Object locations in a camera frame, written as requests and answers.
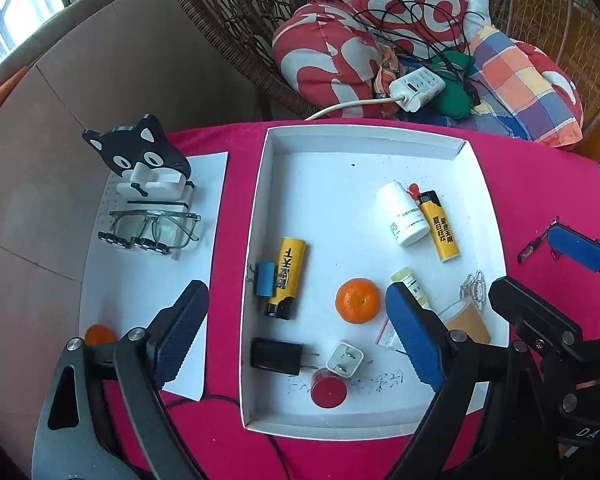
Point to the black cat phone stand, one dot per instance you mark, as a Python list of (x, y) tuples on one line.
[(140, 157)]

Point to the magenta tablecloth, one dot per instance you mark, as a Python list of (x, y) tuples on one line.
[(530, 185)]

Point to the white charger plug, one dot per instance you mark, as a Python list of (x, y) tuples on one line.
[(345, 360)]

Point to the small yellowish vial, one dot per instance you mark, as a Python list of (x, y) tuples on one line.
[(411, 284)]

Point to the large red patterned seat cushion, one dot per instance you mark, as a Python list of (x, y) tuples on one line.
[(320, 55)]

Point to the white pill bottle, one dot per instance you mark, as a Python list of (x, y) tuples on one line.
[(402, 215)]

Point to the white power strip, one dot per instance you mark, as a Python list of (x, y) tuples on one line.
[(417, 87)]

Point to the red round cap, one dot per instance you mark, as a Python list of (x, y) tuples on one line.
[(328, 390)]

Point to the yellow black lighter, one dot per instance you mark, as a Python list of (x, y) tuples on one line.
[(442, 230), (287, 275)]

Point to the wicker hanging chair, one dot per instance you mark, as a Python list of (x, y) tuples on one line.
[(220, 20)]

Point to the black charger plug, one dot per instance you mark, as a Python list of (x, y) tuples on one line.
[(277, 356)]

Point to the clear frame glasses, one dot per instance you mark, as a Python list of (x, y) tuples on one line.
[(155, 217)]

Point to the green cloth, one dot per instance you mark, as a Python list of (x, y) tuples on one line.
[(452, 95)]

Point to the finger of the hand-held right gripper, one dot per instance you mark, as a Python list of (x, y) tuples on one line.
[(530, 307), (575, 246)]

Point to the blue binder clip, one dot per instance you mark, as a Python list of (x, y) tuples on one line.
[(265, 277)]

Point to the small red plastic piece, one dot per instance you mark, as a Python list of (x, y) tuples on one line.
[(412, 190)]

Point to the square red patterned cushion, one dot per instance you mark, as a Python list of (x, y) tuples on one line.
[(405, 0)]

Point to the white paper sheet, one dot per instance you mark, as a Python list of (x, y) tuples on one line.
[(130, 290)]

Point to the small clear plastic bag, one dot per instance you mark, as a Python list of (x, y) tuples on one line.
[(389, 334)]

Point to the window with metal grille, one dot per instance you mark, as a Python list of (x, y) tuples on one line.
[(0, 30)]

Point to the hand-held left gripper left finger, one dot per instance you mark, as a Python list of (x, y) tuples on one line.
[(180, 332)]

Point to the dark pen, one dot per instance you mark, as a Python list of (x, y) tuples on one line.
[(536, 244)]

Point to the white cardboard tray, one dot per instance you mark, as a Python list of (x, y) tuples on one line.
[(330, 200)]

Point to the tan tape roll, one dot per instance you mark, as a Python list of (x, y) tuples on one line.
[(467, 324)]

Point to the plaid cloth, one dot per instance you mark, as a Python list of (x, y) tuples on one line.
[(520, 85)]

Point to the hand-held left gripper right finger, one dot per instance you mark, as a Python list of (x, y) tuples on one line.
[(415, 335)]

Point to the orange mandarin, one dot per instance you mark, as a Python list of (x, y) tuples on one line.
[(99, 335), (358, 300)]

